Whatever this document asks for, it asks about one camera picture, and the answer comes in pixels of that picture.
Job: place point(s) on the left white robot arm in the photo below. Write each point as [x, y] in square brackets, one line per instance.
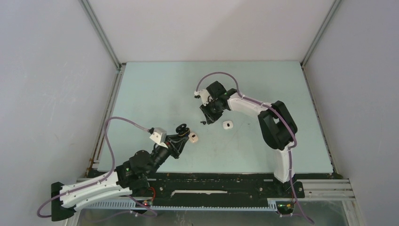
[130, 178]

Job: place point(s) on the right aluminium frame post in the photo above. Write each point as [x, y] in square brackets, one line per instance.
[309, 53]

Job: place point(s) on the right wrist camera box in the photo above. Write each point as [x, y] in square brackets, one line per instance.
[204, 96]

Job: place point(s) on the white earbud charging case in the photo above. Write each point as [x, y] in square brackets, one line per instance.
[227, 125]

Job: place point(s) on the beige earbud charging case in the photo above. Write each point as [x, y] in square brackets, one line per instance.
[193, 138]

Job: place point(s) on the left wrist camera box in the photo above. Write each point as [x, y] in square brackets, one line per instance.
[158, 136]

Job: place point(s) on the left aluminium frame post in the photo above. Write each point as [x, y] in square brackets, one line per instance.
[116, 80]

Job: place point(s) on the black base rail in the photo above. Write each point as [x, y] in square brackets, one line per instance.
[219, 190]

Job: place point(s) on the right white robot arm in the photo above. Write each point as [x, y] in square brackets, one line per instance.
[276, 123]

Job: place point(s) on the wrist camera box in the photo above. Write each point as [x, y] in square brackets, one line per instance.
[158, 136]
[204, 96]

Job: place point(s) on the aluminium frame post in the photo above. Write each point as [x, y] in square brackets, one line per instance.
[309, 53]
[116, 80]

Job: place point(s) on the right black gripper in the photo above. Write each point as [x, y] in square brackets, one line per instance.
[211, 118]

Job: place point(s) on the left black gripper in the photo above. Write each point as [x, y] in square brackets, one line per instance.
[175, 144]

